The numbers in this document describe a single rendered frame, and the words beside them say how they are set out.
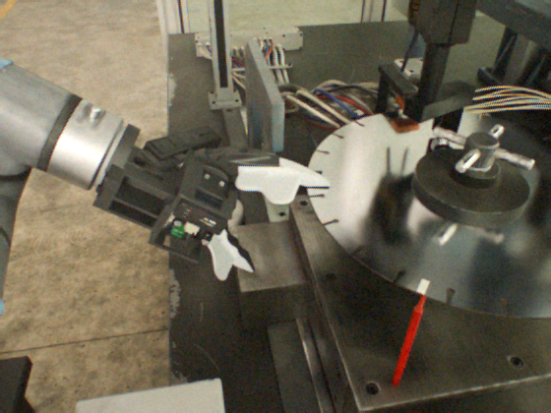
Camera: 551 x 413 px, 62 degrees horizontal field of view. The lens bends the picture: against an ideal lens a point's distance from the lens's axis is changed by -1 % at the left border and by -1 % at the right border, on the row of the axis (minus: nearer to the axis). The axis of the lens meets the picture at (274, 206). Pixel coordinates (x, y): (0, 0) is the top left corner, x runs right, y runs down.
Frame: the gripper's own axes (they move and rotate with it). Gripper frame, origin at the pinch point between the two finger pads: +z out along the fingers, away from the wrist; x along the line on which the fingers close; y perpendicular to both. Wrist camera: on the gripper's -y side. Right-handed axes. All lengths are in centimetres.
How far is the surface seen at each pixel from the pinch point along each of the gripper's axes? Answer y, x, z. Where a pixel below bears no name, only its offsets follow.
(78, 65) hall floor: -264, -152, -68
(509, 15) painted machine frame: -31.7, 28.5, 20.3
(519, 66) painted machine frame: -61, 22, 48
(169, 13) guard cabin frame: -106, -26, -24
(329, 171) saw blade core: -1.8, 7.4, 0.0
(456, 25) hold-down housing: -4.2, 25.3, 1.2
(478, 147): 1.5, 18.9, 8.4
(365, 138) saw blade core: -8.7, 9.9, 4.2
